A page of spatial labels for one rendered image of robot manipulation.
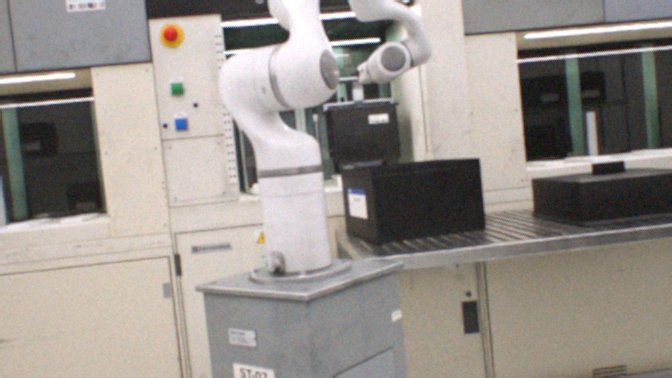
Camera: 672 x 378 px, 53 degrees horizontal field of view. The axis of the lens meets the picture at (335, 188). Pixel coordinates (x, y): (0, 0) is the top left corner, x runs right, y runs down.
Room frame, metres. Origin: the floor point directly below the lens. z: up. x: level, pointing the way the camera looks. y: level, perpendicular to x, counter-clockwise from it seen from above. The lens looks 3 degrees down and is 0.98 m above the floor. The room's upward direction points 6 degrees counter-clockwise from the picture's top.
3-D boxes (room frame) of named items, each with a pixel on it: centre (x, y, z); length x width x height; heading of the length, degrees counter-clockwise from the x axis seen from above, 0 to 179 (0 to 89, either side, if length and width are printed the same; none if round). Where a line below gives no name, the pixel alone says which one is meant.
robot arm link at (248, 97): (1.28, 0.11, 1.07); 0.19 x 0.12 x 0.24; 62
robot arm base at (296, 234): (1.26, 0.08, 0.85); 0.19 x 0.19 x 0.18
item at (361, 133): (2.27, -0.10, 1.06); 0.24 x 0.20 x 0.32; 95
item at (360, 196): (1.71, -0.18, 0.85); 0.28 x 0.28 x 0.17; 15
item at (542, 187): (1.65, -0.66, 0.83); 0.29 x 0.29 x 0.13; 6
